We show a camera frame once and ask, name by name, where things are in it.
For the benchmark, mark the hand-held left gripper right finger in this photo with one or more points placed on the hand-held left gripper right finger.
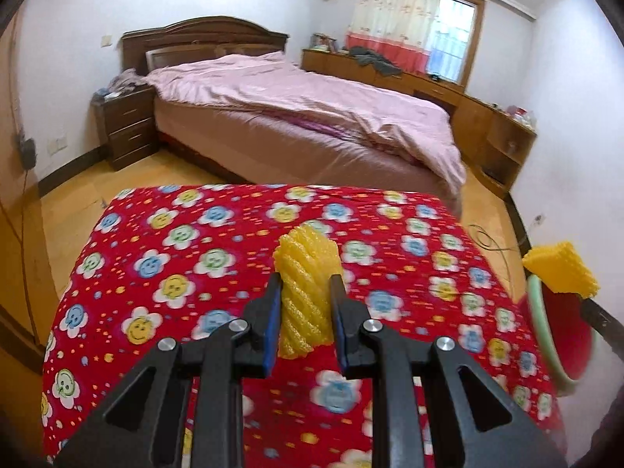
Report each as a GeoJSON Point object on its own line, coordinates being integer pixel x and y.
{"type": "Point", "coordinates": [340, 336]}

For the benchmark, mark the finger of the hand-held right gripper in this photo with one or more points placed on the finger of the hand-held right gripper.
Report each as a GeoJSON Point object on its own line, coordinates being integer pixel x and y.
{"type": "Point", "coordinates": [602, 322]}

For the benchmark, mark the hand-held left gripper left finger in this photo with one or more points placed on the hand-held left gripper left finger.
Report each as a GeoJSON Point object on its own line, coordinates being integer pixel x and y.
{"type": "Point", "coordinates": [273, 331]}

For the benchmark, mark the red bin with green rim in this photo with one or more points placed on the red bin with green rim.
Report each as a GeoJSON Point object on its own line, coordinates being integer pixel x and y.
{"type": "Point", "coordinates": [565, 346]}

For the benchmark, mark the yellow foam fruit net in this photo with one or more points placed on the yellow foam fruit net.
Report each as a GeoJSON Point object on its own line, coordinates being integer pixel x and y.
{"type": "Point", "coordinates": [560, 268]}
{"type": "Point", "coordinates": [304, 292]}

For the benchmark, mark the red flower printed blanket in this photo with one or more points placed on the red flower printed blanket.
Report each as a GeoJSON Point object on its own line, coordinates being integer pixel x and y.
{"type": "Point", "coordinates": [195, 234]}

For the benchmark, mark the small items on shelf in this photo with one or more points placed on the small items on shelf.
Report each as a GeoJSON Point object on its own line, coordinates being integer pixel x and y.
{"type": "Point", "coordinates": [519, 114]}

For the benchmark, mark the long wooden desk cabinet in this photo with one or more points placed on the long wooden desk cabinet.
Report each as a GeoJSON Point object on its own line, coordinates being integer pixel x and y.
{"type": "Point", "coordinates": [487, 126]}

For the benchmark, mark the pink duvet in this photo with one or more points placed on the pink duvet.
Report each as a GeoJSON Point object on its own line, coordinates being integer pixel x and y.
{"type": "Point", "coordinates": [292, 92]}

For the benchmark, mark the dark wooden nightstand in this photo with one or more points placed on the dark wooden nightstand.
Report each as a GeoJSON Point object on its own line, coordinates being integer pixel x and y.
{"type": "Point", "coordinates": [129, 129]}

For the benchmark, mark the wooden wardrobe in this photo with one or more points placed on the wooden wardrobe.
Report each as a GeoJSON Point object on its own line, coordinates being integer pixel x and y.
{"type": "Point", "coordinates": [14, 263]}

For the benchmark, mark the dark grey clothes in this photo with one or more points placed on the dark grey clothes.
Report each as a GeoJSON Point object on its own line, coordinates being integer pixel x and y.
{"type": "Point", "coordinates": [373, 59]}

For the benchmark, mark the clothes heap on nightstand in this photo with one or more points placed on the clothes heap on nightstand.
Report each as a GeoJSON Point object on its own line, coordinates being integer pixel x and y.
{"type": "Point", "coordinates": [122, 83]}

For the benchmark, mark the wooden bed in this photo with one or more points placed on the wooden bed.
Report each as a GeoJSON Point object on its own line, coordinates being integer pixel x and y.
{"type": "Point", "coordinates": [204, 34]}

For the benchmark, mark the barred window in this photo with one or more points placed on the barred window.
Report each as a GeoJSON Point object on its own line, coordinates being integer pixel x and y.
{"type": "Point", "coordinates": [456, 34]}

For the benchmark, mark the floral curtain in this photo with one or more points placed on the floral curtain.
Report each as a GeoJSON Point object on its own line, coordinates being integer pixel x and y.
{"type": "Point", "coordinates": [390, 14]}

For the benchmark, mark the low white wall socket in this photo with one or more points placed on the low white wall socket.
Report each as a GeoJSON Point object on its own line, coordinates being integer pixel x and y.
{"type": "Point", "coordinates": [538, 218]}

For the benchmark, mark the black wall charger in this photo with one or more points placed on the black wall charger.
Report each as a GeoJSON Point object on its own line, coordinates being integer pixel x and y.
{"type": "Point", "coordinates": [27, 152]}

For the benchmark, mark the white wall switch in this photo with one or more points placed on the white wall switch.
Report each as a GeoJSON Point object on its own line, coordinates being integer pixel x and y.
{"type": "Point", "coordinates": [106, 40]}

